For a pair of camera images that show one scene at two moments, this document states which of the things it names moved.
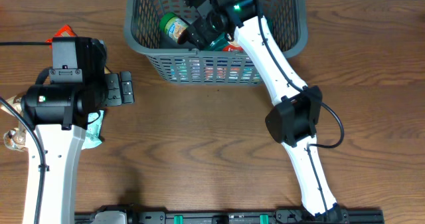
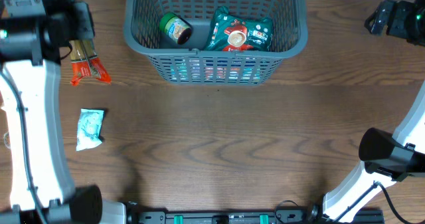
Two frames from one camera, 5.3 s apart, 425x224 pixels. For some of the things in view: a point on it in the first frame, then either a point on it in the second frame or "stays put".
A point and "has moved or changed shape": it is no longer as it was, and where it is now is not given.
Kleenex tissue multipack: [216, 70] stays put
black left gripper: [115, 95] -> [81, 11]
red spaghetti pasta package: [66, 31] has moved or changed shape
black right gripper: [198, 5] -> [376, 16]
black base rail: [125, 215] stays put
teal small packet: [93, 132] stays put
